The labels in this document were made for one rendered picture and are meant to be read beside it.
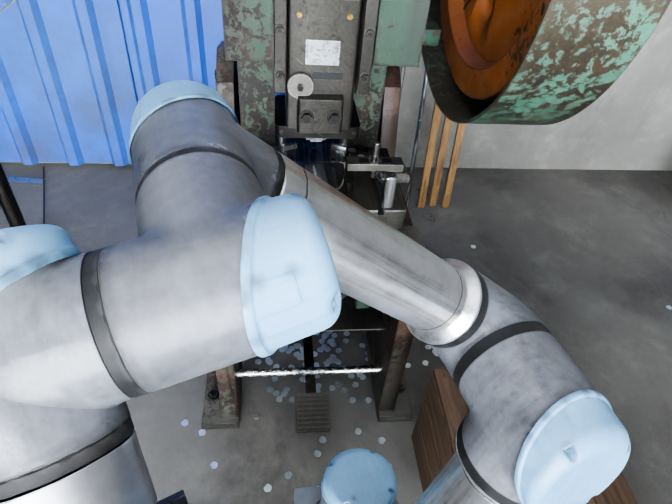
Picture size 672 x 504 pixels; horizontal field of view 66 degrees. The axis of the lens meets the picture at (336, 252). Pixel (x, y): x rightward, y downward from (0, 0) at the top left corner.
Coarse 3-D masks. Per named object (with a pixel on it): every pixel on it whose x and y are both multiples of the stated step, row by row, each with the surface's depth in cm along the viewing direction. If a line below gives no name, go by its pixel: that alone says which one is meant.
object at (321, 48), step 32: (288, 0) 100; (320, 0) 101; (352, 0) 101; (288, 32) 104; (320, 32) 105; (352, 32) 105; (288, 64) 109; (320, 64) 109; (352, 64) 110; (288, 96) 113; (320, 96) 113; (352, 96) 115; (320, 128) 116
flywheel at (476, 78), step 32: (448, 0) 129; (480, 0) 118; (512, 0) 102; (544, 0) 83; (448, 32) 129; (480, 32) 118; (512, 32) 102; (448, 64) 129; (480, 64) 114; (512, 64) 94; (480, 96) 109
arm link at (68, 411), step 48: (0, 240) 23; (48, 240) 24; (0, 288) 22; (48, 288) 23; (0, 336) 22; (48, 336) 22; (0, 384) 21; (48, 384) 22; (96, 384) 23; (0, 432) 21; (48, 432) 22; (96, 432) 23; (0, 480) 21; (48, 480) 22
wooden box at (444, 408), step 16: (432, 384) 138; (448, 384) 134; (432, 400) 138; (448, 400) 131; (464, 400) 131; (432, 416) 138; (448, 416) 127; (464, 416) 127; (416, 432) 154; (432, 432) 138; (448, 432) 126; (416, 448) 154; (432, 448) 138; (448, 448) 125; (432, 464) 138; (432, 480) 139; (624, 480) 118; (608, 496) 115; (624, 496) 115
